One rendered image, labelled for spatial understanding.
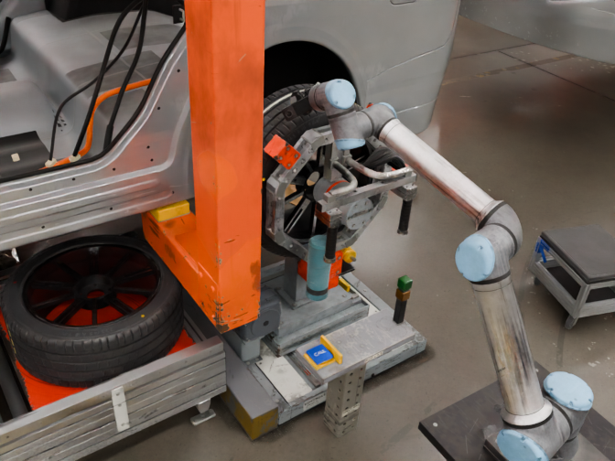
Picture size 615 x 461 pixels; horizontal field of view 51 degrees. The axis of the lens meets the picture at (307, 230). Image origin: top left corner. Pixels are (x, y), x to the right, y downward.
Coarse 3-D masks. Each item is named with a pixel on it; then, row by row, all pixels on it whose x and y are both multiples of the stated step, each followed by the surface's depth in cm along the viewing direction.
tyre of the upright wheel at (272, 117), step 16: (272, 96) 235; (288, 96) 233; (272, 112) 229; (320, 112) 225; (272, 128) 224; (288, 128) 222; (304, 128) 225; (272, 160) 224; (272, 240) 244; (288, 256) 254
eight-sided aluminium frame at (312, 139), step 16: (320, 128) 225; (304, 144) 224; (320, 144) 221; (368, 144) 242; (304, 160) 221; (272, 176) 223; (288, 176) 220; (272, 192) 222; (384, 192) 255; (272, 208) 229; (272, 224) 230; (368, 224) 259; (288, 240) 237; (352, 240) 258; (304, 256) 246
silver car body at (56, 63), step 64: (0, 0) 341; (64, 0) 336; (128, 0) 349; (320, 0) 240; (384, 0) 257; (448, 0) 278; (0, 64) 344; (64, 64) 291; (128, 64) 287; (384, 64) 275; (0, 128) 270; (64, 128) 283; (128, 128) 225; (0, 192) 209; (64, 192) 220; (128, 192) 233; (192, 192) 250
